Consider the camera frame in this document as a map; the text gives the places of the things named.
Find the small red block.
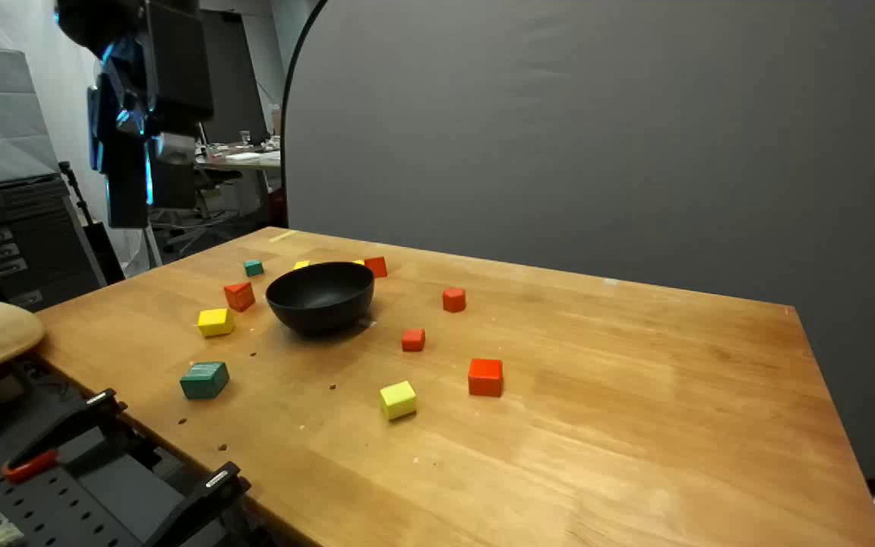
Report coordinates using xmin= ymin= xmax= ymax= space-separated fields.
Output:
xmin=365 ymin=256 xmax=390 ymax=275

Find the orange-red block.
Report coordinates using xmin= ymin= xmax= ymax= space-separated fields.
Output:
xmin=400 ymin=327 xmax=426 ymax=353

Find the small green block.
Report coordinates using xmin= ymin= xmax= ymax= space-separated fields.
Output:
xmin=243 ymin=262 xmax=265 ymax=275

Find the large red block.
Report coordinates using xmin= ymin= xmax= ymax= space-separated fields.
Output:
xmin=224 ymin=281 xmax=254 ymax=311

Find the black bowl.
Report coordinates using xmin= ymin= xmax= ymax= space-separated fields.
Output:
xmin=265 ymin=262 xmax=374 ymax=338

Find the pale yellow block far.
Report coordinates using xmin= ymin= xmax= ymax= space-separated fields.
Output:
xmin=467 ymin=357 xmax=503 ymax=399

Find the large yellow block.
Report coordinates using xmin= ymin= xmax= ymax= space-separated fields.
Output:
xmin=379 ymin=381 xmax=417 ymax=421

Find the large green block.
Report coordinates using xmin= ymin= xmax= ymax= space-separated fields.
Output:
xmin=179 ymin=363 xmax=229 ymax=400

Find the grey round backdrop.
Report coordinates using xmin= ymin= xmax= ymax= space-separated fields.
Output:
xmin=282 ymin=0 xmax=875 ymax=473

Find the black equipment case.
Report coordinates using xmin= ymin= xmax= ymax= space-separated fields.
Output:
xmin=0 ymin=172 xmax=103 ymax=311

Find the black perforated side table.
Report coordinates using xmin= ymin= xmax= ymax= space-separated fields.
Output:
xmin=0 ymin=363 xmax=279 ymax=547

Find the black clamp orange handle near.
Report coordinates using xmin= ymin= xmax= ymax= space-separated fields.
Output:
xmin=143 ymin=463 xmax=248 ymax=547

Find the black clamp orange handle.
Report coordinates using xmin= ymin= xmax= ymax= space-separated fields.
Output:
xmin=0 ymin=390 xmax=123 ymax=482
xmin=143 ymin=463 xmax=248 ymax=547

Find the black clamp orange handle far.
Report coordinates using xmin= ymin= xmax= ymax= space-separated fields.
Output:
xmin=0 ymin=390 xmax=123 ymax=482

